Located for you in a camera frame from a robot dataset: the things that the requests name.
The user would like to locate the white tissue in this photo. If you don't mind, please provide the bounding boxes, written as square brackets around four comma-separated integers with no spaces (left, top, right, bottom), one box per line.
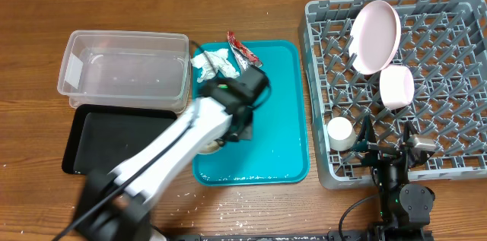
[191,48,240,83]

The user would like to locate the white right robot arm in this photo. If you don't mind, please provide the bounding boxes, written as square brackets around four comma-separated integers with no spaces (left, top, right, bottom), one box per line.
[337,116,436,241]

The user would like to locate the small pink bowl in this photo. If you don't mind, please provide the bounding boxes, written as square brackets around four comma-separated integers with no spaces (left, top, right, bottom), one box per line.
[379,65,415,109]

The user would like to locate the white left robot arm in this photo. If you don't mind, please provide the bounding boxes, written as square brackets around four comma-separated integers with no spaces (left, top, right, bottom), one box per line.
[55,65,271,240]

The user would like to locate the clear plastic container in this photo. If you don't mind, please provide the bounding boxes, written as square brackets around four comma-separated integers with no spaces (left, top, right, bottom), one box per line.
[57,30,191,113]

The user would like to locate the red foil wrapper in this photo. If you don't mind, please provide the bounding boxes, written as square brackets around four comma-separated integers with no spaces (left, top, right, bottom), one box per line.
[227,31,263,72]

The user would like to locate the grey bowl with rice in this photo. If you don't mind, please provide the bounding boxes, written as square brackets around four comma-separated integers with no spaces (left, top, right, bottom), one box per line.
[199,139,226,154]

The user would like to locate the teal plastic tray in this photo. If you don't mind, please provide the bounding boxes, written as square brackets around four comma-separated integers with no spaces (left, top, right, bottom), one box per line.
[193,40,310,186]

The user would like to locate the large pink plate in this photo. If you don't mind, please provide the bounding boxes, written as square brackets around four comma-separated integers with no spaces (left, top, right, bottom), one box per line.
[349,0,401,75]

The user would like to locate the grey dishwasher rack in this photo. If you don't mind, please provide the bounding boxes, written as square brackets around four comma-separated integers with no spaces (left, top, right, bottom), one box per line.
[298,0,486,189]

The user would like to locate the white paper cup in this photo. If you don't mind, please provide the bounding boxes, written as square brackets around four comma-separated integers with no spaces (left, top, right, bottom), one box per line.
[326,117,356,151]

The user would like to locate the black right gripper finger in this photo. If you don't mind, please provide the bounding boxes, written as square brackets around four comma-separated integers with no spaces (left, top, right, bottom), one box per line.
[350,115,377,153]
[403,121,418,146]

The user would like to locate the black plastic tray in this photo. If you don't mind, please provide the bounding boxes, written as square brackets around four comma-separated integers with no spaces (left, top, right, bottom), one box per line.
[62,104,177,175]

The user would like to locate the black rail at bottom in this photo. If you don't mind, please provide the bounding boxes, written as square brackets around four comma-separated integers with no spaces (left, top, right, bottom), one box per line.
[151,229,434,241]

